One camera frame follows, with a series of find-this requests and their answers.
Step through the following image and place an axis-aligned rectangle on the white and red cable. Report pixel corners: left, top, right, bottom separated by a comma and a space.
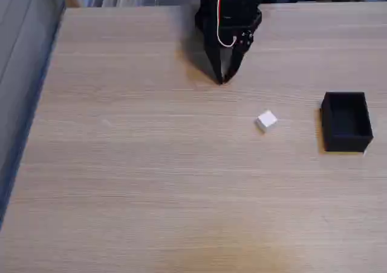
216, 0, 242, 48

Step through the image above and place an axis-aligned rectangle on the white block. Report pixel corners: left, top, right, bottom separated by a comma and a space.
255, 110, 278, 134

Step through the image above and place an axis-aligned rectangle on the black open box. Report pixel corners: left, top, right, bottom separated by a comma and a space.
319, 91, 374, 153

